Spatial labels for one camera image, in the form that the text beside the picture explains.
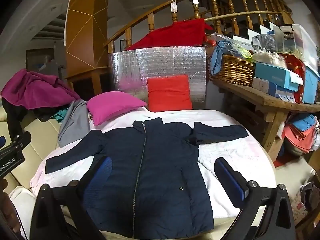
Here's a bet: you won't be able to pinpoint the grey garment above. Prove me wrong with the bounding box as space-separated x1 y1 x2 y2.
58 99 91 148

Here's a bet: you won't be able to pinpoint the cream leather sofa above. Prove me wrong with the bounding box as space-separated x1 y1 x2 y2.
0 105 65 193

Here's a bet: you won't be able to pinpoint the rough wooden table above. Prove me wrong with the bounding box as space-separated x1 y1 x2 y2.
212 79 320 162

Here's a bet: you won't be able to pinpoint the silver foil insulation sheet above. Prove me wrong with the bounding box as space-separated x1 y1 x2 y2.
108 45 208 109

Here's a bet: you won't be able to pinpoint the light blue cloth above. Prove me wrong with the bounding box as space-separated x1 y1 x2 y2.
210 40 240 75

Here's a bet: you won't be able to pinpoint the red pillow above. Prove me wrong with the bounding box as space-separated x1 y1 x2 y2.
146 74 193 112

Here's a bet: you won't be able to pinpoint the clear plastic storage box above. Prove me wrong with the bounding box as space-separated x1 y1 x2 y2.
272 24 318 67

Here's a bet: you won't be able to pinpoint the framed wall picture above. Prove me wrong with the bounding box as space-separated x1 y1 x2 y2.
26 48 55 73

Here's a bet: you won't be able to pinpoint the pale pink fleece blanket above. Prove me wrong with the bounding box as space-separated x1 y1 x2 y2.
30 106 277 220

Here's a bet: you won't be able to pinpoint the floral plastic bag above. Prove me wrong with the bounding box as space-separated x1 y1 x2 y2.
291 181 320 227

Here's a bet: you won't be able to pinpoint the navy blue zip jacket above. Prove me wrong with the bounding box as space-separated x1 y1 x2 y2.
45 117 249 240

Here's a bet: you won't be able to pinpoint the magenta pillow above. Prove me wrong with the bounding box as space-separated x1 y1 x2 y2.
86 91 148 127

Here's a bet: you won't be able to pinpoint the wooden stair banister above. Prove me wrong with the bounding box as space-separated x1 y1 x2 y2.
104 0 295 54

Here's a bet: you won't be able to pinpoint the cream cloth bundle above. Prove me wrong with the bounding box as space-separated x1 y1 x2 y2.
252 51 288 68

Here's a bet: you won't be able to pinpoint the brown wooden pillar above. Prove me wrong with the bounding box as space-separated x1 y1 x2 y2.
64 0 110 95

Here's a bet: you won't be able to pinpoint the teal cloth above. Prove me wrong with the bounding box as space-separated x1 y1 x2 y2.
50 109 69 124

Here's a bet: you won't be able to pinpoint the wicker basket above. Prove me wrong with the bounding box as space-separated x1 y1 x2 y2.
209 54 256 87

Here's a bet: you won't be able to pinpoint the black garment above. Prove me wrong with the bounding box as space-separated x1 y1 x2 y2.
2 97 63 143

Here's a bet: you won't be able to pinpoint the magenta garment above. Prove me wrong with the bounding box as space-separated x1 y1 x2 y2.
1 69 82 110

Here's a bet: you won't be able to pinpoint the blue plastic bin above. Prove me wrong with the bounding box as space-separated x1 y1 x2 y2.
302 65 320 105

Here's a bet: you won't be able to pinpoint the light blue cardboard box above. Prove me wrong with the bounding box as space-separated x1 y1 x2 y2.
254 62 304 92

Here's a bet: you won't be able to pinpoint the red bag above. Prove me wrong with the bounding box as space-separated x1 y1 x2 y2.
282 54 307 104

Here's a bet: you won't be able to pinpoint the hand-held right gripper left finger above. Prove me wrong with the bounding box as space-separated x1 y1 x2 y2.
29 156 113 240

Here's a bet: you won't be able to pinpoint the stack of coloured cloths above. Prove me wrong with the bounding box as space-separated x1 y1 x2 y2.
282 114 320 155

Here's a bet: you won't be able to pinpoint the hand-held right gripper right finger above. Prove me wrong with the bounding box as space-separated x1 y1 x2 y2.
214 157 297 240

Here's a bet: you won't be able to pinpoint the grey plastic bag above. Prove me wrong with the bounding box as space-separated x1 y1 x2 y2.
251 33 277 54

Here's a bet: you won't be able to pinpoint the white cardboard box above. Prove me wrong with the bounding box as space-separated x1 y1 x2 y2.
252 77 295 103

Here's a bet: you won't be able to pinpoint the white fleece cloth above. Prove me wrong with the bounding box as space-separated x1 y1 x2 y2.
9 186 38 230

